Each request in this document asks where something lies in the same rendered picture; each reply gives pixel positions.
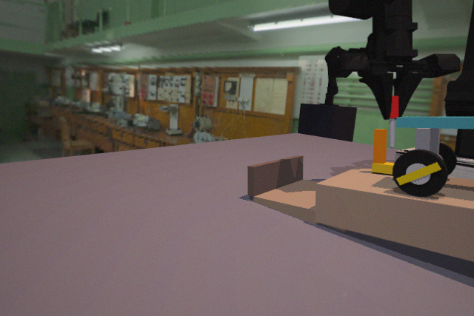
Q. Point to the yellow wedge with orange handle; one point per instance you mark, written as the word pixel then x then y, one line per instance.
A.
pixel 379 157

